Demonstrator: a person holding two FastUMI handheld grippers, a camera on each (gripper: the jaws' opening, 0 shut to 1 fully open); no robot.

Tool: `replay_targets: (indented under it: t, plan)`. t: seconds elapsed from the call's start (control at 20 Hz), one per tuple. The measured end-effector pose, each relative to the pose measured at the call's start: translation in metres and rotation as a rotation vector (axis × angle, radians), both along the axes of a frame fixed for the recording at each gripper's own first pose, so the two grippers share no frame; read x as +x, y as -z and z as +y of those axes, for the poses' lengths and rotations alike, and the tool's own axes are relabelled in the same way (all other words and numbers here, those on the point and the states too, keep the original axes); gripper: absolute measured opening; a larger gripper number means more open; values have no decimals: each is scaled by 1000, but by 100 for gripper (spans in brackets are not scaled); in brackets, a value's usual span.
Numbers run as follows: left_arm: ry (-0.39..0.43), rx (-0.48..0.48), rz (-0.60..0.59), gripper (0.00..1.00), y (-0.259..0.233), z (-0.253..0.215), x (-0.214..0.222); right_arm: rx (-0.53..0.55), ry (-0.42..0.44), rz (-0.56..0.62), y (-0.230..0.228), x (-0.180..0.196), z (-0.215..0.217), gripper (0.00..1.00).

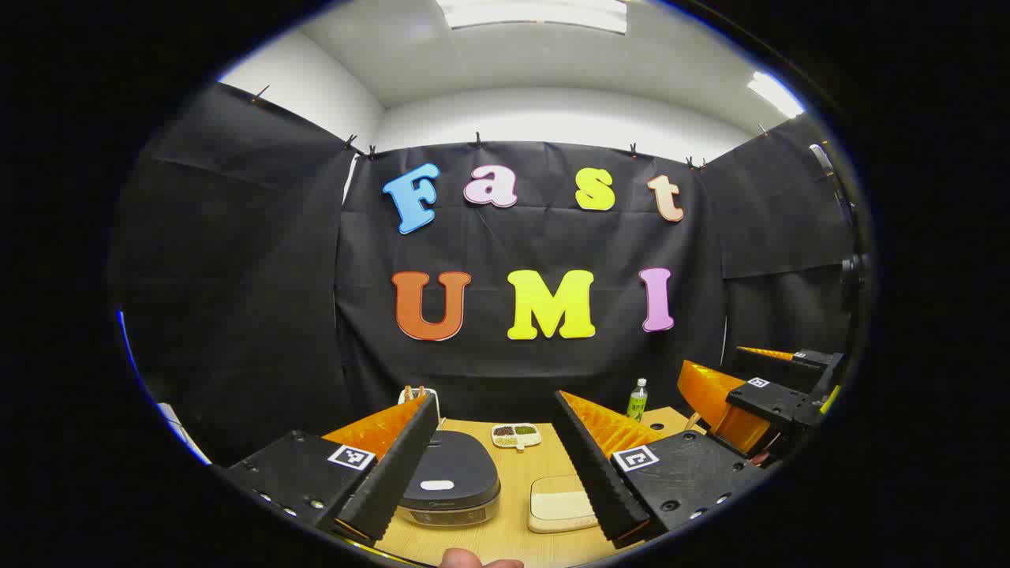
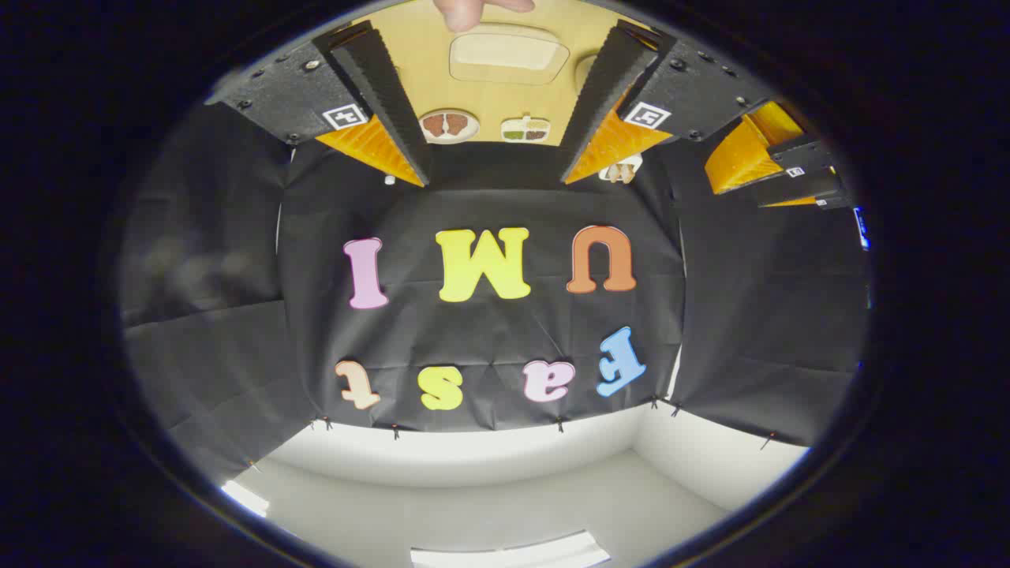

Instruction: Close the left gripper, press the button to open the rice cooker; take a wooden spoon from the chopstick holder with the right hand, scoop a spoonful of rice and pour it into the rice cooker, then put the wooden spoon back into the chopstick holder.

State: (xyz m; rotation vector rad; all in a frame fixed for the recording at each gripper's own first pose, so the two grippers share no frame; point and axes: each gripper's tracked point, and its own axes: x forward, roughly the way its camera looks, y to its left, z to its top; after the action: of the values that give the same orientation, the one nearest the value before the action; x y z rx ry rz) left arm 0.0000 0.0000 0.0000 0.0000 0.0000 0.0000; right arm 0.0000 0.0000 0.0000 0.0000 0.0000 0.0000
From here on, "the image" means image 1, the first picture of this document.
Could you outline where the clear box of white rice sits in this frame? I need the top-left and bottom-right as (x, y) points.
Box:
(527, 474), (600, 534)

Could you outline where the white divided dish of beans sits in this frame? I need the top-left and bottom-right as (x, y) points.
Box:
(491, 424), (543, 451)

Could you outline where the white toaster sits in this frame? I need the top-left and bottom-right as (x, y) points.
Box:
(398, 387), (441, 423)

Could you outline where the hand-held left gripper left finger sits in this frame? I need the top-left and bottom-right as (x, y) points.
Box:
(211, 392), (440, 545)

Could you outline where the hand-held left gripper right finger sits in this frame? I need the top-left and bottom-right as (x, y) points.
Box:
(552, 390), (770, 549)

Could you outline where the black backdrop cloth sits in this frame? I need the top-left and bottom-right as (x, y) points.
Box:
(110, 79), (862, 466)

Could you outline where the black and silver rice cooker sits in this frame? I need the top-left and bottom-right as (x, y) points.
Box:
(395, 430), (503, 528)

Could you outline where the ceiling light panel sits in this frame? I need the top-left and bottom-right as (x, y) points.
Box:
(747, 71), (805, 119)
(436, 0), (628, 35)

